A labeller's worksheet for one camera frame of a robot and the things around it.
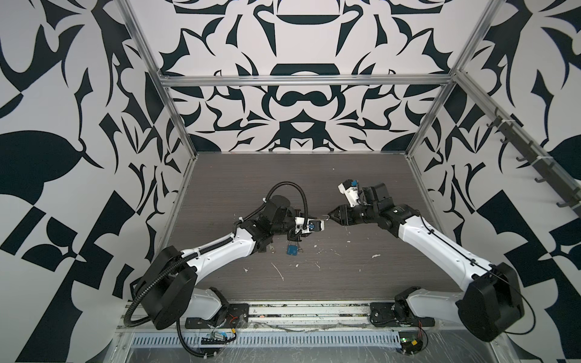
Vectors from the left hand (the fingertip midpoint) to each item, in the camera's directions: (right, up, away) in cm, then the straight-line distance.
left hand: (315, 214), depth 79 cm
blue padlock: (-8, -15, +10) cm, 20 cm away
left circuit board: (-31, -38, -7) cm, 49 cm away
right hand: (+6, 0, 0) cm, 6 cm away
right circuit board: (+29, -39, -8) cm, 49 cm away
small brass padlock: (+3, -2, -1) cm, 4 cm away
